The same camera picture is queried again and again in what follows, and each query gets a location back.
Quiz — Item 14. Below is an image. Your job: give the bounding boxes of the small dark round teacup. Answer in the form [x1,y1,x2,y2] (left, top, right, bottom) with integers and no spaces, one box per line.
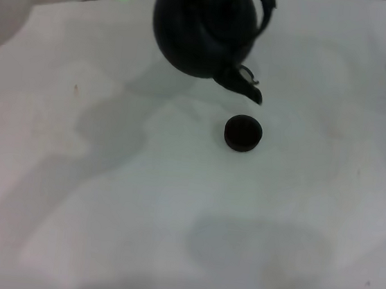
[222,112,265,156]

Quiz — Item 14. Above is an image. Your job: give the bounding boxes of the black round teapot with handle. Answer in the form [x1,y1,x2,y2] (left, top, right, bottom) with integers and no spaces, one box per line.
[144,0,279,107]

